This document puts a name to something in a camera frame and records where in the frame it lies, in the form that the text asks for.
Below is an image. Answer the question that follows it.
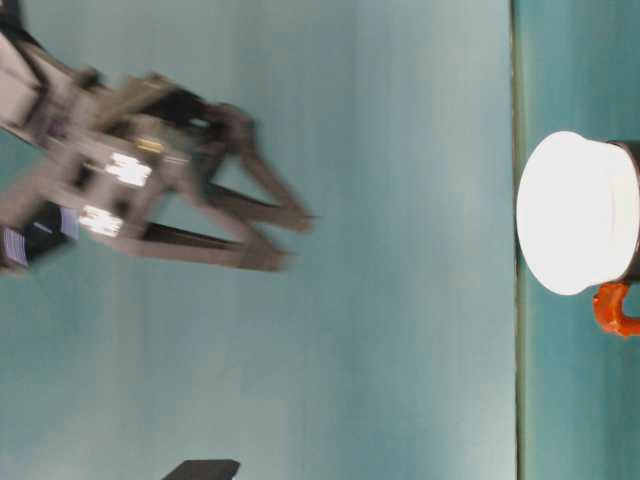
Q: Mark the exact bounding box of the black cup holder red handle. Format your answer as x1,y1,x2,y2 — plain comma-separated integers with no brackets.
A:
592,139,640,337

